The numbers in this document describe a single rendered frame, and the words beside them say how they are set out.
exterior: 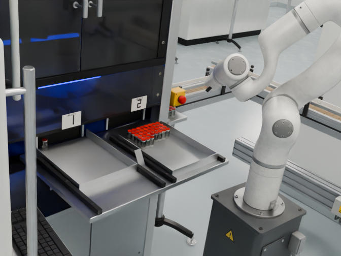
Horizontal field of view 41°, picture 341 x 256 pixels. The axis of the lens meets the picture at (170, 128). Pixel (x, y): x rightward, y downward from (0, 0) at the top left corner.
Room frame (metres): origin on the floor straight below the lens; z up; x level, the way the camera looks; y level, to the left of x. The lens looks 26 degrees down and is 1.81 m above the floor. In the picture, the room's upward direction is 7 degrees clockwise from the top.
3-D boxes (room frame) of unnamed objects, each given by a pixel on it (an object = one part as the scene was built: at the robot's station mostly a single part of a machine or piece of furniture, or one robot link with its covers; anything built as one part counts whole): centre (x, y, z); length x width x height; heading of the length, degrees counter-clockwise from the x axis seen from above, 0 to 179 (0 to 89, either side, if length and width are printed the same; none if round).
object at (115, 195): (1.60, 0.15, 0.87); 0.70 x 0.48 x 0.02; 136
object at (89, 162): (1.53, 0.32, 0.90); 0.34 x 0.26 x 0.04; 46
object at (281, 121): (1.40, -0.36, 1.16); 0.19 x 0.12 x 0.24; 175
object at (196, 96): (2.34, -0.10, 0.92); 0.69 x 0.16 x 0.16; 136
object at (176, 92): (2.04, 0.00, 1.00); 0.08 x 0.07 x 0.07; 46
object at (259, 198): (1.43, -0.36, 0.95); 0.19 x 0.19 x 0.18
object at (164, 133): (1.76, 0.07, 0.91); 0.18 x 0.02 x 0.05; 136
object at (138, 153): (1.53, 0.07, 0.91); 0.14 x 0.03 x 0.06; 46
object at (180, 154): (1.70, 0.00, 0.90); 0.34 x 0.26 x 0.04; 46
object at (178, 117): (2.08, 0.02, 0.87); 0.14 x 0.13 x 0.02; 46
